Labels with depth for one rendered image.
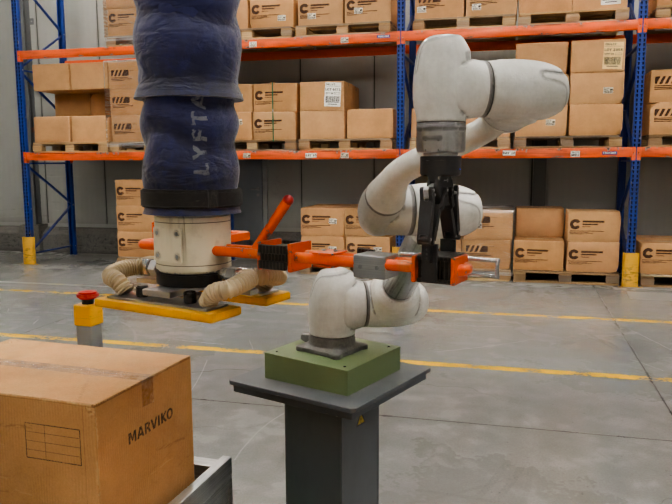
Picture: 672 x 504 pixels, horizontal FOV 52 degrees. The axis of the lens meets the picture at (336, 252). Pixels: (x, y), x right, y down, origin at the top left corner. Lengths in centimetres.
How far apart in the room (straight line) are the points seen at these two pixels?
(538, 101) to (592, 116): 734
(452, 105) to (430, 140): 7
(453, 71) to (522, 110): 15
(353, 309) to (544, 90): 116
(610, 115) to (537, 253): 178
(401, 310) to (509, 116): 105
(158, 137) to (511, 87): 73
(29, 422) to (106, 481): 22
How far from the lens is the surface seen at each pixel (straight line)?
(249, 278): 147
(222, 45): 153
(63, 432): 168
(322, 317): 226
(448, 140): 126
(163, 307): 151
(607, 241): 873
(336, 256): 137
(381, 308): 224
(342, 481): 235
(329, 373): 218
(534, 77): 132
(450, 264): 127
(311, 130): 897
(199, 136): 151
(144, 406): 176
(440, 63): 126
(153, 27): 154
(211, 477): 203
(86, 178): 1197
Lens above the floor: 146
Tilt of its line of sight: 7 degrees down
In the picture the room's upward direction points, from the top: straight up
